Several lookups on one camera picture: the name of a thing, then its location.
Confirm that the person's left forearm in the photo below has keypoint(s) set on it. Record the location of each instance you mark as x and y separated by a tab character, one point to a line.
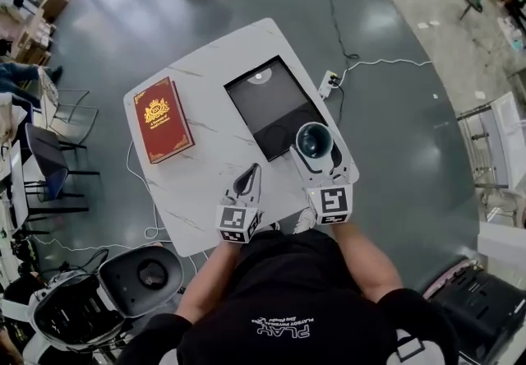
213	281

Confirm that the red hardcover book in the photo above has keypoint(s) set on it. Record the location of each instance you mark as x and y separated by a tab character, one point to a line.
162	118

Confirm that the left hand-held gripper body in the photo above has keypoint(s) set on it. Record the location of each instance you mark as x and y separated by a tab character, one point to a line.
234	219

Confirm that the open white hard-shell case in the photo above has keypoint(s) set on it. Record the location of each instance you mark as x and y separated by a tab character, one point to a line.
123	285

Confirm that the white metal rack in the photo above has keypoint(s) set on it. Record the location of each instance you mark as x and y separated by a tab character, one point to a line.
497	149

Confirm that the black equipment case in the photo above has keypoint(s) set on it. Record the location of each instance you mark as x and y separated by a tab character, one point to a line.
481	310

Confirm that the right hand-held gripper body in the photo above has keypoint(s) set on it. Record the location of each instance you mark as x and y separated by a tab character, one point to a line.
330	201

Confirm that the person's black shirt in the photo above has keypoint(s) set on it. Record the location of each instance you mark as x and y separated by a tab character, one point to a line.
300	306

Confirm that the stack of cardboard boxes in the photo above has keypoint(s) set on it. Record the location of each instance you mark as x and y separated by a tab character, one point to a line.
37	34

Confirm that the person's right forearm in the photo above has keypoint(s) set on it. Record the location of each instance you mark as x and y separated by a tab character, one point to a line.
365	256

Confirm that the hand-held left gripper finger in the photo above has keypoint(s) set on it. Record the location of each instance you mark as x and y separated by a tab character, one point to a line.
255	190
237	189

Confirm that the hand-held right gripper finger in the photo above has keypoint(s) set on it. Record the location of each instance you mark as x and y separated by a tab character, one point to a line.
303	166
340	168

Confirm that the black tray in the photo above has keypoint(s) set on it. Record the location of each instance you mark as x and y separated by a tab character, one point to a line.
267	104

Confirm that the dark padded chair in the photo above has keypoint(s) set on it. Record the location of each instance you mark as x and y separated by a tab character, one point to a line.
49	166

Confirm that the white power strip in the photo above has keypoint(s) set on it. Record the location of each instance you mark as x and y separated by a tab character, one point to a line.
328	84

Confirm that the person's white shoe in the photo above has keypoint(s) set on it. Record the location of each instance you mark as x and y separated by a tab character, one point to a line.
272	227
305	220

